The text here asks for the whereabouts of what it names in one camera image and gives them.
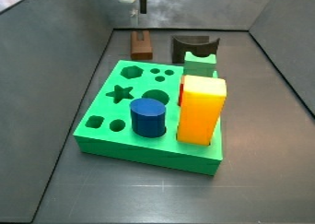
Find brown square-circle object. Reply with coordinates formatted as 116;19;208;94
131;30;152;60

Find blue cylinder block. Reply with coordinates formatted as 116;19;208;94
130;98;166;138

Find dark curved fixture stand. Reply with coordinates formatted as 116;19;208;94
172;35;220;64

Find green notched block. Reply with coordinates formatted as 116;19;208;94
183;52;218;77

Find yellow rectangular block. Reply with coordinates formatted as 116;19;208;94
178;75;228;146

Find green shape-sorter base block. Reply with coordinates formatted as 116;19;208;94
74;60;223;175

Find red block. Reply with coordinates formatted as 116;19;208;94
178;83;183;106

